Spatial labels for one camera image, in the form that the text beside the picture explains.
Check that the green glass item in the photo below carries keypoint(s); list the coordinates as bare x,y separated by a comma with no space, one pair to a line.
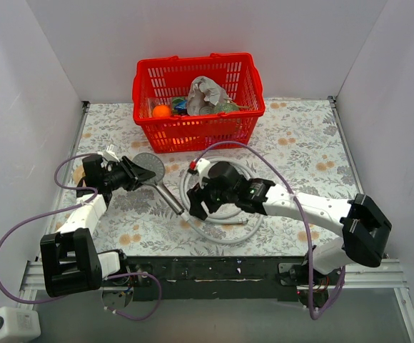
227,107

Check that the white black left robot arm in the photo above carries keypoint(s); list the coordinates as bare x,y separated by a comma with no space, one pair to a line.
70,261

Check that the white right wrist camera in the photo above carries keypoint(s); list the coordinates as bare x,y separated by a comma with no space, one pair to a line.
200,168

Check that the grey shower head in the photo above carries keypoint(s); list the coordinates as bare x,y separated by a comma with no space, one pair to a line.
154,164

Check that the white box with knob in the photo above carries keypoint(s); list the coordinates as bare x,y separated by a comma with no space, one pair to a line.
18,325

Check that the floral patterned mat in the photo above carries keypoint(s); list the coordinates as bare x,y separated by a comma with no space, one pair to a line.
295,141

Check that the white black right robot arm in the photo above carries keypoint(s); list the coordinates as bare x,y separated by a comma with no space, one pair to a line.
361,228

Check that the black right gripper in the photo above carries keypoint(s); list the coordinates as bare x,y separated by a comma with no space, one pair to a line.
204,196

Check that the orange ball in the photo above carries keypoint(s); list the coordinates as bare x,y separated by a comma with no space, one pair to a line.
161,111

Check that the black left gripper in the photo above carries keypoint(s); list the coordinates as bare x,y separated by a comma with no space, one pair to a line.
133,174

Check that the red plastic basket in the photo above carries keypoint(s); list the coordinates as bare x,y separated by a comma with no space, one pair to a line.
158,80

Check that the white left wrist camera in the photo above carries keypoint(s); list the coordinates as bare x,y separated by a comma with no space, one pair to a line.
109,153

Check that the aluminium frame rail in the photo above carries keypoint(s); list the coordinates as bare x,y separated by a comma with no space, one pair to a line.
388,276

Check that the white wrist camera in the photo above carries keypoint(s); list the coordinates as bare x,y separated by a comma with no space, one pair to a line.
200,168
109,153

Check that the colourful small toy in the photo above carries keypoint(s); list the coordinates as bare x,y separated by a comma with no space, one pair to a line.
179,105

